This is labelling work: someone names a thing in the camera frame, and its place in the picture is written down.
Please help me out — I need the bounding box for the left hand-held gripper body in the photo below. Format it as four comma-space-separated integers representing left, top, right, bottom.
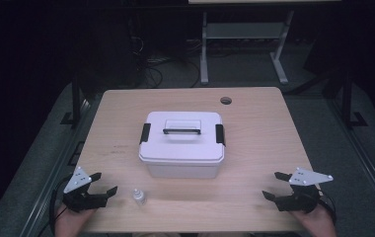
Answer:
61, 166, 109, 213

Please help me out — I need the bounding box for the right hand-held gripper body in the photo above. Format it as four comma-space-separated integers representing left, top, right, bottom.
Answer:
274, 167, 335, 213

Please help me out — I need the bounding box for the white plastic storage box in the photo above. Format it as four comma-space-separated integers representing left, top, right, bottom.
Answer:
145, 160, 220, 180

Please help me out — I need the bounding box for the white box lid black handle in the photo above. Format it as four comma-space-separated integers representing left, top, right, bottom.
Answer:
138, 111, 226, 165

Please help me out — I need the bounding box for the person's left hand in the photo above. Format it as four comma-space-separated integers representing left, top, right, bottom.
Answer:
54, 202, 96, 237

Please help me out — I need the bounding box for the person's right hand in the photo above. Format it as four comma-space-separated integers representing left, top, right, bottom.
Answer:
290, 203, 338, 237

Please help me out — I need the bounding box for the black metal stand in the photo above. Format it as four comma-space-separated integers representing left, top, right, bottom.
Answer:
60, 73, 85, 127
338, 65, 369, 129

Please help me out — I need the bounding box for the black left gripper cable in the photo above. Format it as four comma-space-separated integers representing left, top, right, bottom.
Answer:
47, 176, 74, 237

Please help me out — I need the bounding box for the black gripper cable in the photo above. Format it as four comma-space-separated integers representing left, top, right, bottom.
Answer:
318, 189, 338, 225
47, 176, 74, 237

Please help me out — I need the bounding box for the black rail bracket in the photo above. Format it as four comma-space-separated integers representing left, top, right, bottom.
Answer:
67, 141, 85, 166

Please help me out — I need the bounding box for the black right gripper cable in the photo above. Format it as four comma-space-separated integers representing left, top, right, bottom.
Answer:
318, 189, 338, 225

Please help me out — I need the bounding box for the grey metal rail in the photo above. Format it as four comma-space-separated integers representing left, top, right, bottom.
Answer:
19, 95, 105, 237
327, 98, 375, 228

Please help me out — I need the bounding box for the tangle of floor cables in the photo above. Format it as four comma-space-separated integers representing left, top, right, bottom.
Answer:
129, 36, 203, 89

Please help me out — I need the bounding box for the grey metal-frame table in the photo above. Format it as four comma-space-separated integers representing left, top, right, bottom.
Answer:
187, 0, 342, 86

